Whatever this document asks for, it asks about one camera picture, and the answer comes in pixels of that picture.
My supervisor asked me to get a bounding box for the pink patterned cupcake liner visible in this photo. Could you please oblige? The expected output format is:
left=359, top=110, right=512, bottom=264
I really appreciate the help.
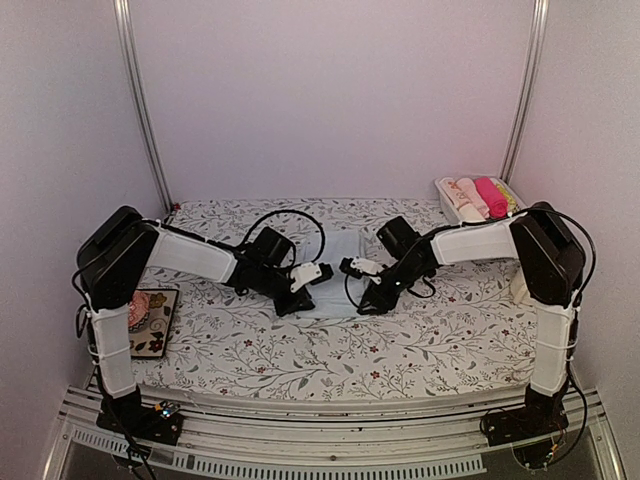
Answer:
left=128, top=290, right=150, bottom=331

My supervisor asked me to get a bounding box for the light blue cloth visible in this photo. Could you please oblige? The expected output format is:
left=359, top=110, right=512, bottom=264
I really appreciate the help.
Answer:
left=296, top=230, right=365, bottom=320

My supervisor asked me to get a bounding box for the right aluminium frame post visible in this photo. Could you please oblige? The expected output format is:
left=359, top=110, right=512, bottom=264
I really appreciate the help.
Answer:
left=499, top=0, right=550, bottom=184

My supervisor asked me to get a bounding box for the floral table cloth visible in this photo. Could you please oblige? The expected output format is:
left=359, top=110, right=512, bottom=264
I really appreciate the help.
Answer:
left=117, top=197, right=566, bottom=404

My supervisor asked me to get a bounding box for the front aluminium rail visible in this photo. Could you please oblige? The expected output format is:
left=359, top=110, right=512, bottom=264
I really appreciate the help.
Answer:
left=42, top=384, right=626, bottom=480

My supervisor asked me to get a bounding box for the cream ceramic mug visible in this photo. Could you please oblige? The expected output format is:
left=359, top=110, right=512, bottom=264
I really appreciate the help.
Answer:
left=509, top=267, right=532, bottom=306

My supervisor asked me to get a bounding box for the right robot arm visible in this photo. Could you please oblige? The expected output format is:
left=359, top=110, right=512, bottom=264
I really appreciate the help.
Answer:
left=340, top=202, right=596, bottom=446

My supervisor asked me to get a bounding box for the cream white towel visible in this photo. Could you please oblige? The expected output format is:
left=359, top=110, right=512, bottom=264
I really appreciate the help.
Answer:
left=458, top=204, right=485, bottom=223

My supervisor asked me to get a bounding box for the hot pink rolled towel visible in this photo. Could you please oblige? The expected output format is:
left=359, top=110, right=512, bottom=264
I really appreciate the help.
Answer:
left=474, top=177, right=508, bottom=219

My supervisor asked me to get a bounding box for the white plastic basket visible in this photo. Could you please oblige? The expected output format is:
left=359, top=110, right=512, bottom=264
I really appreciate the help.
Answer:
left=434, top=177, right=526, bottom=224

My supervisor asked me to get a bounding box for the yellow rolled towel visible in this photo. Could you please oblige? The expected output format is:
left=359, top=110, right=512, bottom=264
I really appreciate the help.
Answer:
left=496, top=183, right=520, bottom=213

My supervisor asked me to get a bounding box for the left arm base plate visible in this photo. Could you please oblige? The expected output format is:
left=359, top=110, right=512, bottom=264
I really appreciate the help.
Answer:
left=96, top=400, right=185, bottom=446

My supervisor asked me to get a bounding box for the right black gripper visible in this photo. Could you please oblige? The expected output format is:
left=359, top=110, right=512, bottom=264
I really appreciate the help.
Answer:
left=359, top=258, right=427, bottom=314

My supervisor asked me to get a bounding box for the floral square plate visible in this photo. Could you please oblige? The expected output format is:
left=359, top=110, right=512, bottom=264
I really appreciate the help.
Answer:
left=128, top=289, right=179, bottom=360

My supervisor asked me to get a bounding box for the cream printed rolled towel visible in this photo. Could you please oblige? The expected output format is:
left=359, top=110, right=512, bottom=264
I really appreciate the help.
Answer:
left=439, top=177, right=468, bottom=210

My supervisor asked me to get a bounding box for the light pink rolled towel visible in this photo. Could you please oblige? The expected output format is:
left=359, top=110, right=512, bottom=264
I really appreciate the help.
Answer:
left=456, top=178, right=490, bottom=219

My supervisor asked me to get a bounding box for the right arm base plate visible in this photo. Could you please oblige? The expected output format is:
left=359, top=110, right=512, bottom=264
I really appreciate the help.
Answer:
left=479, top=401, right=569, bottom=446

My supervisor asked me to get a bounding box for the aluminium frame post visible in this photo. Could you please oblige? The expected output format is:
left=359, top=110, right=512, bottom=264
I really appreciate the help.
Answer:
left=113, top=0, right=174, bottom=213
left=499, top=0, right=550, bottom=184

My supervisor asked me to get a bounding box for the left aluminium frame post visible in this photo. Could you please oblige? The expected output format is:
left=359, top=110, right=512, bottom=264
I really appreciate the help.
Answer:
left=113, top=0, right=174, bottom=213

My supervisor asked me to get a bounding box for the left black braided cable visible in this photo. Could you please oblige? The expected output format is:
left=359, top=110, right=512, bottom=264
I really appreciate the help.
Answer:
left=234, top=209, right=326, bottom=266

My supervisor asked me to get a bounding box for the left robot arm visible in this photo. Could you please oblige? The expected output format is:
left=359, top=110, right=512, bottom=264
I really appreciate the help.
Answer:
left=76, top=206, right=314, bottom=434

